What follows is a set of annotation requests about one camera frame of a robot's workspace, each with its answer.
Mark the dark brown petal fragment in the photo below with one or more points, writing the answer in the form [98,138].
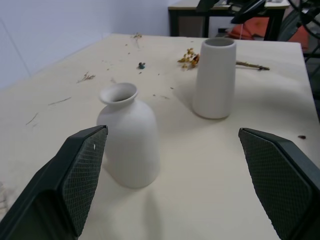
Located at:
[302,136]

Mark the orange bag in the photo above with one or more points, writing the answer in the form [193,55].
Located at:
[252,27]

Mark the yellow dried flower sprig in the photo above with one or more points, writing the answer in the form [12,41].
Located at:
[190,58]

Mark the thin dried grass sprig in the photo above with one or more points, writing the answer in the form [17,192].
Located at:
[85,77]

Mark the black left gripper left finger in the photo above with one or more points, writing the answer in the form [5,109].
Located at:
[60,180]

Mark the white flared-neck ceramic vase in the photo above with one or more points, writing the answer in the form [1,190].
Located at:
[131,140]

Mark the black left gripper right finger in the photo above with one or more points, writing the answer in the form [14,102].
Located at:
[280,180]

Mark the tall white cylindrical vase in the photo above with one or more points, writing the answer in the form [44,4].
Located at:
[215,80]

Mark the black-framed desk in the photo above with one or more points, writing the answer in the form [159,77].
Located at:
[220,15]

